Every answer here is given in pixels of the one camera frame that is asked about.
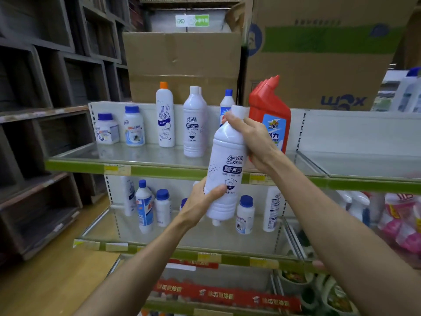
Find green-edged glass shelf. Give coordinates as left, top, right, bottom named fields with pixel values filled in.
left=44, top=141, right=328, bottom=181

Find dark wooden cubby shelving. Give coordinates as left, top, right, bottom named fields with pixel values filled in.
left=0, top=0, right=139, bottom=264

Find green and white jugs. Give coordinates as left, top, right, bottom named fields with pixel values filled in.
left=278, top=266, right=359, bottom=316

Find person's right forearm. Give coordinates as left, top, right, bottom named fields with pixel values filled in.
left=263, top=151, right=421, bottom=316

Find long red banner strip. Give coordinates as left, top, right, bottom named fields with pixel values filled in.
left=153, top=279, right=303, bottom=313

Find person's left hand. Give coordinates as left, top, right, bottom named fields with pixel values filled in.
left=177, top=176, right=228, bottom=230

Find plain cardboard box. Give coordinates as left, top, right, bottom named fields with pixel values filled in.
left=122, top=32, right=243, bottom=106

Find group of pink refill pouches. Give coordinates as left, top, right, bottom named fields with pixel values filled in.
left=376, top=193, right=421, bottom=254

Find person's right hand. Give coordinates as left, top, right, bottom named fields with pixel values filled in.
left=224, top=111, right=283, bottom=176

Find white gondola shelving unit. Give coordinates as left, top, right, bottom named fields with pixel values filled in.
left=88, top=101, right=421, bottom=260

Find blue-label bottle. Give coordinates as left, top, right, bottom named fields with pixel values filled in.
left=219, top=89, right=236, bottom=127
left=135, top=179, right=154, bottom=234

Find white bottles with pink labels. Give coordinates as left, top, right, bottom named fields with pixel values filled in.
left=335, top=190, right=372, bottom=227

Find green-edged metal shelf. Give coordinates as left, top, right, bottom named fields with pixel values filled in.
left=107, top=255, right=303, bottom=316
left=296, top=149, right=421, bottom=195
left=73, top=205, right=305, bottom=270

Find row of blue-capped white bottles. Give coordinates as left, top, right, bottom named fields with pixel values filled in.
left=389, top=66, right=421, bottom=113

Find green and white hanging sign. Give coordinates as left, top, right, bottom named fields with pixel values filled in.
left=175, top=14, right=210, bottom=28

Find short red banner strip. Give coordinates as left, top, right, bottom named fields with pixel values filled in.
left=168, top=259, right=219, bottom=269

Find cardboard box with green stripe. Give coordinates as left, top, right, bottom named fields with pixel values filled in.
left=243, top=0, right=421, bottom=111

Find person's left forearm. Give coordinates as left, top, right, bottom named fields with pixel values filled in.
left=74, top=217, right=198, bottom=316

